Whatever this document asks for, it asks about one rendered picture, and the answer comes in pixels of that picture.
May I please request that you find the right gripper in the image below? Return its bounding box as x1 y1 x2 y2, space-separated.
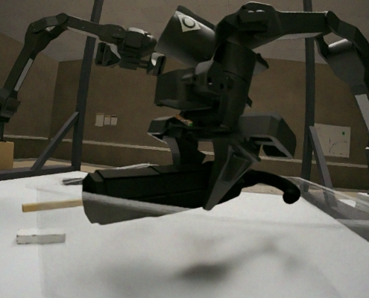
95 42 166 76

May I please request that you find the tan flat stick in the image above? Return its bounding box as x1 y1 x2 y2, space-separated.
22 203 36 212

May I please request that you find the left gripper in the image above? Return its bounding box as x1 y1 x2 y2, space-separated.
148 72 297 211

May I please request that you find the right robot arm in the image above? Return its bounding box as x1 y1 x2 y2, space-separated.
0 13 157 142

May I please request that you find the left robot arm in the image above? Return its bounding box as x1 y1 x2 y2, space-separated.
154 1 369 136

